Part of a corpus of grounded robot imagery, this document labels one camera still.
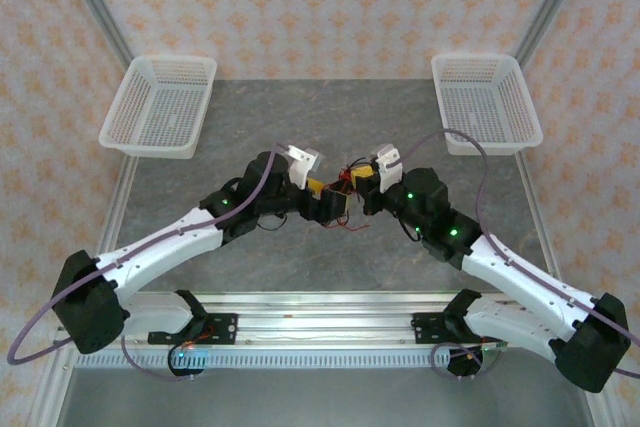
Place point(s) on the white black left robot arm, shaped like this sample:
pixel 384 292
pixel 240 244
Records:
pixel 160 259

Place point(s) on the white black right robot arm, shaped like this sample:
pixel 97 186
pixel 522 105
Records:
pixel 520 279

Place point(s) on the aluminium mounting beam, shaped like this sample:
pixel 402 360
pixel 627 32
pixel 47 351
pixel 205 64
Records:
pixel 325 319

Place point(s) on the white plastic mesh basket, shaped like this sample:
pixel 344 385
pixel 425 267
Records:
pixel 190 77
pixel 487 97

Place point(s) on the black base controller board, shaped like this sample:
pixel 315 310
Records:
pixel 465 364
pixel 187 359

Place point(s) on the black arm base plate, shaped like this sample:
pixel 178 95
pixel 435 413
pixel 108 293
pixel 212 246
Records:
pixel 227 329
pixel 425 329

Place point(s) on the aluminium corner post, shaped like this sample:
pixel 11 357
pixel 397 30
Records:
pixel 552 2
pixel 96 2

